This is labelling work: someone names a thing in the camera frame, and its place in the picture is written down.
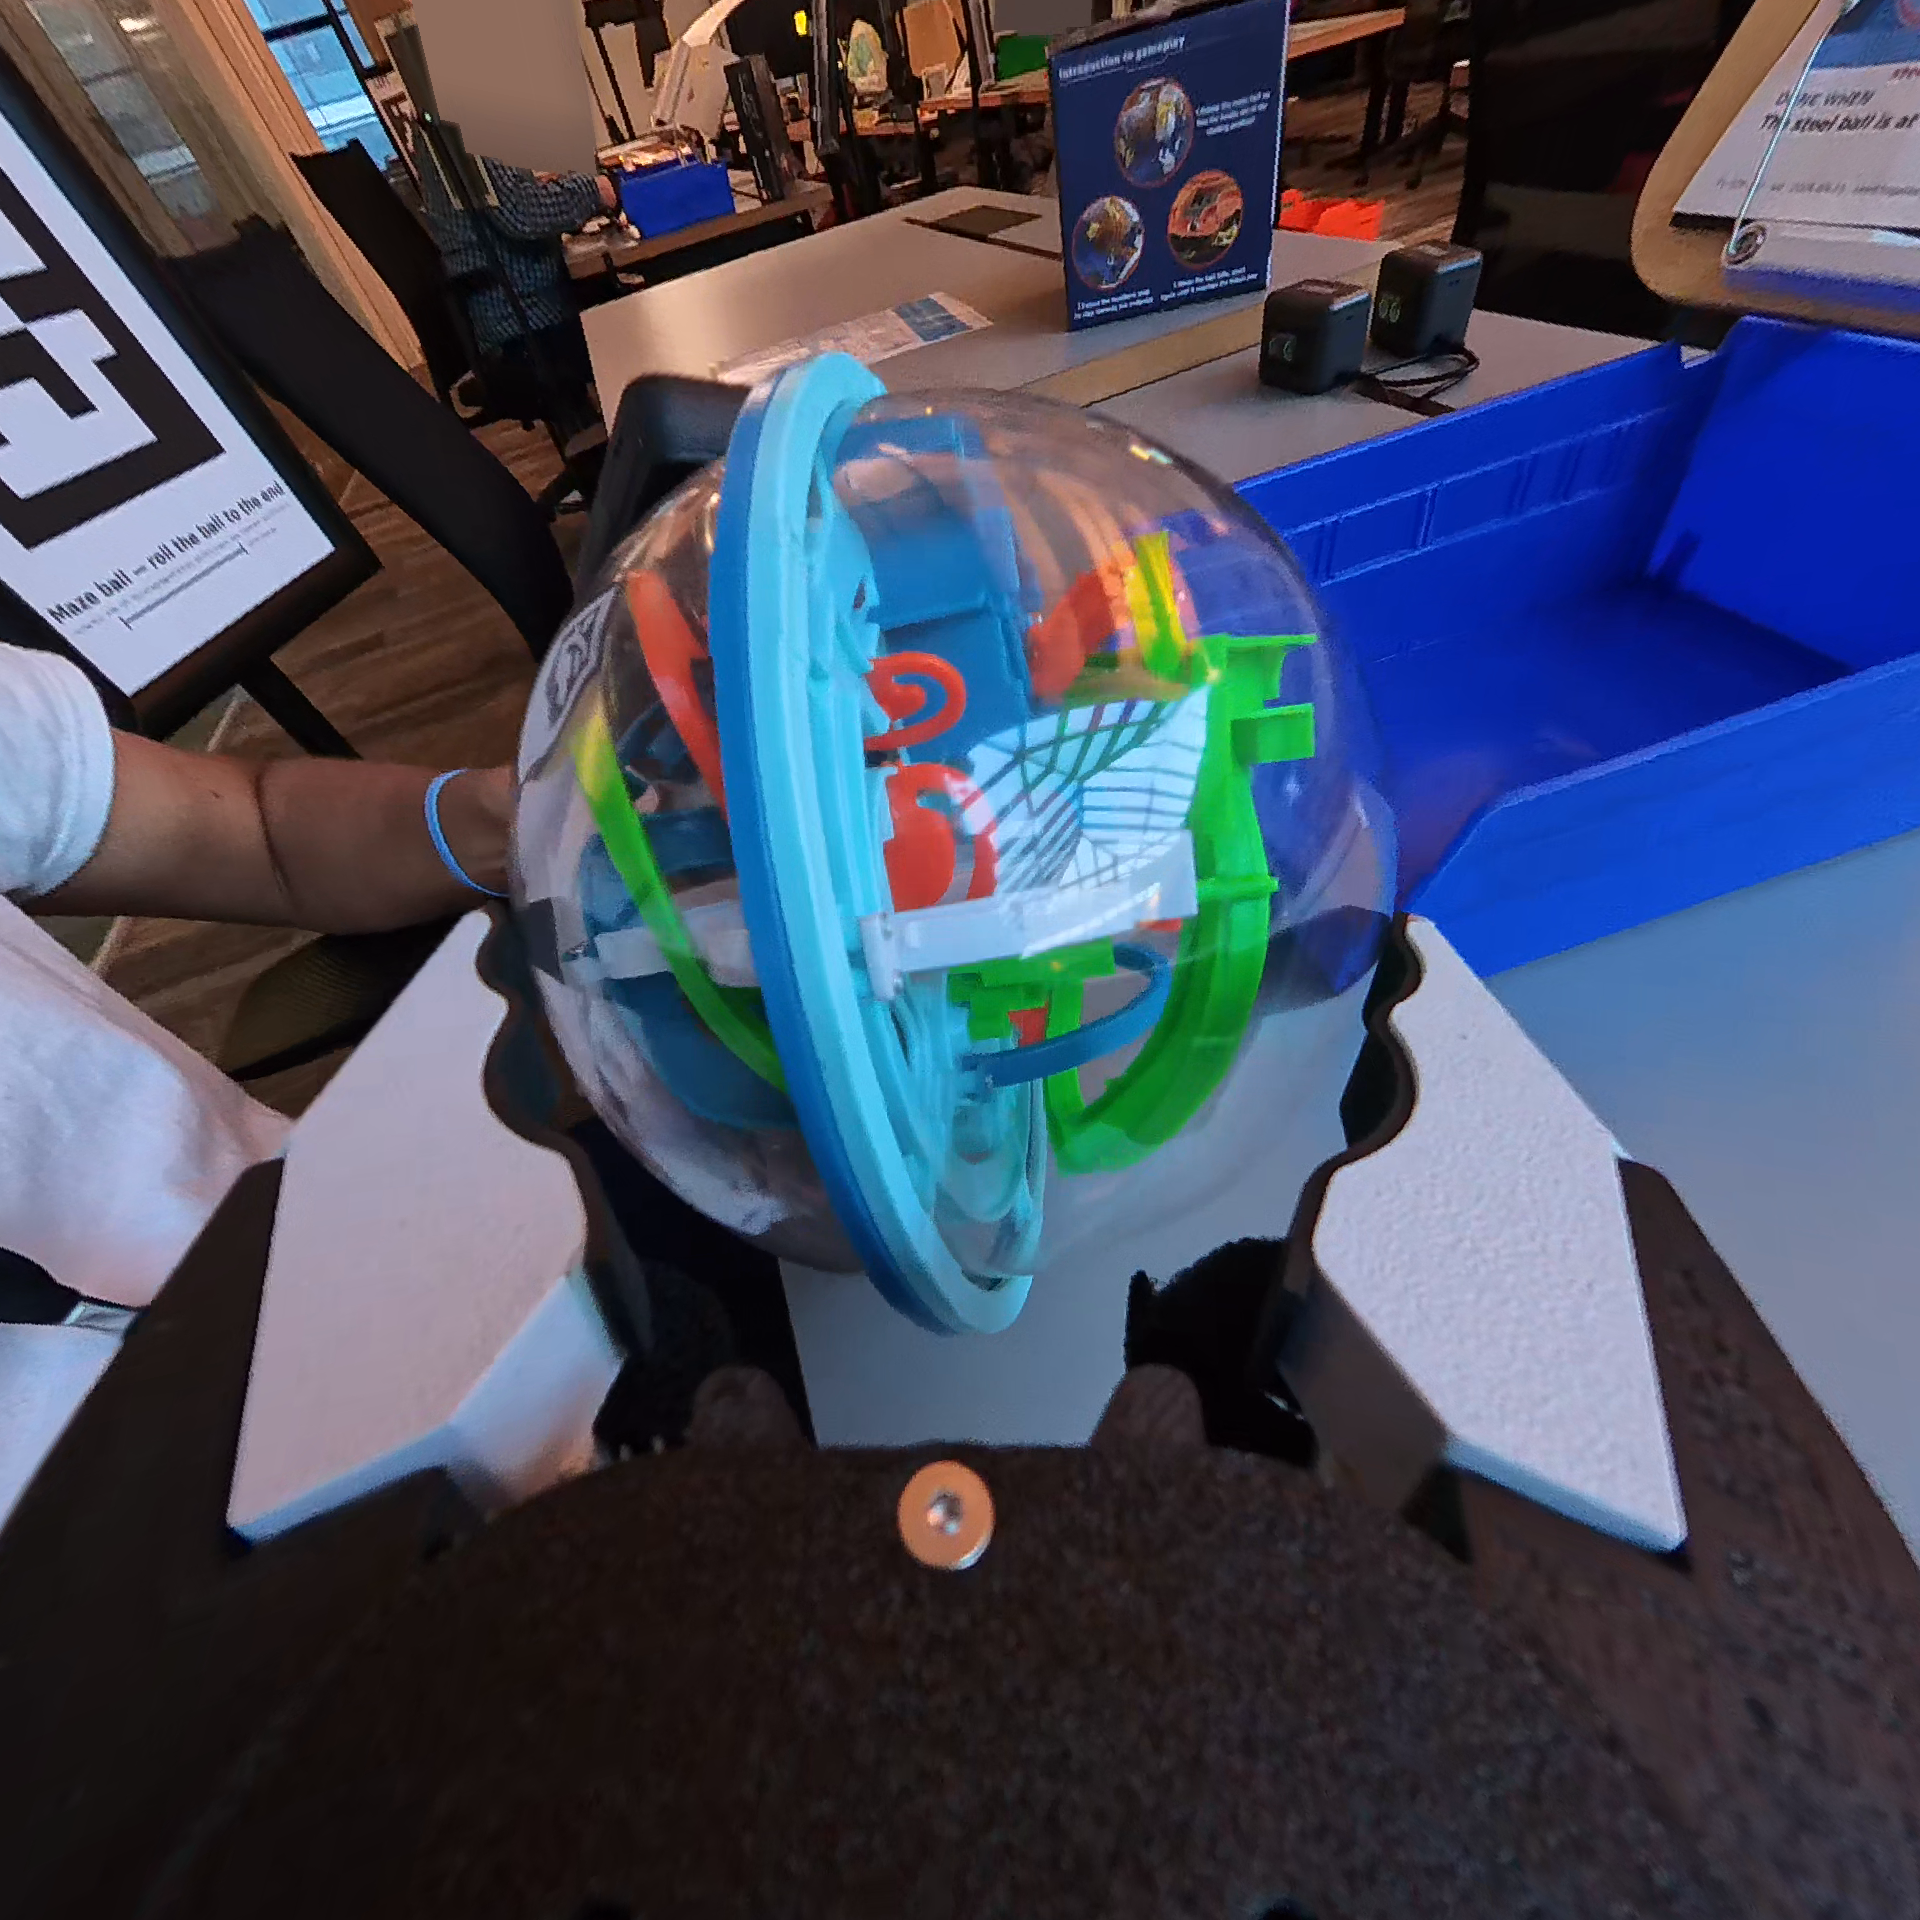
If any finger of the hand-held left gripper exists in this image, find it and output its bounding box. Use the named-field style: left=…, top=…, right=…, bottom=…
left=525, top=592, right=624, bottom=735

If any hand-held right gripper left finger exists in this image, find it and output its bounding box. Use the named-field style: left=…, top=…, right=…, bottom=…
left=224, top=908, right=634, bottom=1546

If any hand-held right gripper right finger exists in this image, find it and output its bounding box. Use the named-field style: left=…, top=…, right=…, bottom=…
left=1283, top=914, right=1696, bottom=1556

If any clear plastic maze ball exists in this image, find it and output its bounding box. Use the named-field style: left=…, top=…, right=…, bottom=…
left=508, top=349, right=1401, bottom=1338

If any person's left forearm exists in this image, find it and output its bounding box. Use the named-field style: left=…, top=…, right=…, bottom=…
left=0, top=717, right=518, bottom=941

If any blue wristband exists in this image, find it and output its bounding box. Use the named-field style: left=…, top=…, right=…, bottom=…
left=424, top=765, right=514, bottom=902

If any small blue plastic bin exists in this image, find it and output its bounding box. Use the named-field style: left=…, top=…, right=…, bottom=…
left=612, top=160, right=738, bottom=237

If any printed paper sheet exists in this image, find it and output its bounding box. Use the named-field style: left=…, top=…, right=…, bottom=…
left=718, top=290, right=997, bottom=385

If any black office chair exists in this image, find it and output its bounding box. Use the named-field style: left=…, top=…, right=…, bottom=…
left=163, top=222, right=586, bottom=670

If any person's white shirt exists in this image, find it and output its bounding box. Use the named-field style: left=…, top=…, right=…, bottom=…
left=0, top=641, right=297, bottom=1501

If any black framed task sign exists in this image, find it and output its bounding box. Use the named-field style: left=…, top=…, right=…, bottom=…
left=0, top=57, right=387, bottom=754

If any blue standing picture card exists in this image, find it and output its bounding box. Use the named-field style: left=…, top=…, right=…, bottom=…
left=1046, top=0, right=1297, bottom=336

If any large blue plastic bin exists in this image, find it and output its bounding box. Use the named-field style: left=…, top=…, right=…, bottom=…
left=1236, top=311, right=1920, bottom=980

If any small black cube device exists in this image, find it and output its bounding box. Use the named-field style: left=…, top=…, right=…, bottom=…
left=1371, top=239, right=1488, bottom=360
left=1257, top=277, right=1377, bottom=397

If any wooden board with instruction sheet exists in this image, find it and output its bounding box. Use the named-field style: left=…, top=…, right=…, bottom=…
left=1630, top=0, right=1920, bottom=327

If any black cable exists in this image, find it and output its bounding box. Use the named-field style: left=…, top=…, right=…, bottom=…
left=1353, top=346, right=1483, bottom=417

